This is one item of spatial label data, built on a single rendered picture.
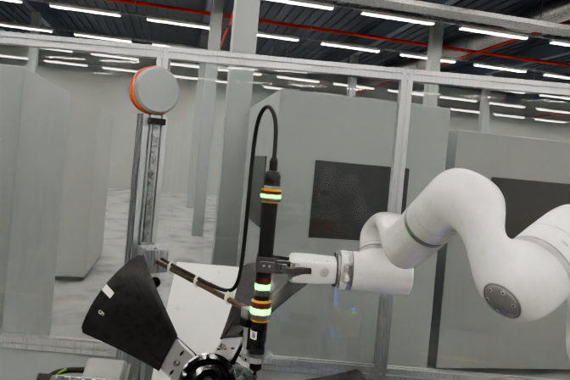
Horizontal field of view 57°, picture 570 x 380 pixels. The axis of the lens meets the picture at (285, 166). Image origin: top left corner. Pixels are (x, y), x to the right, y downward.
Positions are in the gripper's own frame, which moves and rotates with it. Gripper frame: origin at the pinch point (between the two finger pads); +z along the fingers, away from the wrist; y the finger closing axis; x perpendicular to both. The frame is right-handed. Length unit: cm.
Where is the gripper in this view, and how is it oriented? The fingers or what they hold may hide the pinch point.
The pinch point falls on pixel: (265, 262)
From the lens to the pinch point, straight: 115.8
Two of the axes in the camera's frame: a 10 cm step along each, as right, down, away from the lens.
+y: -0.1, -0.1, 10.0
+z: -10.0, -0.9, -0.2
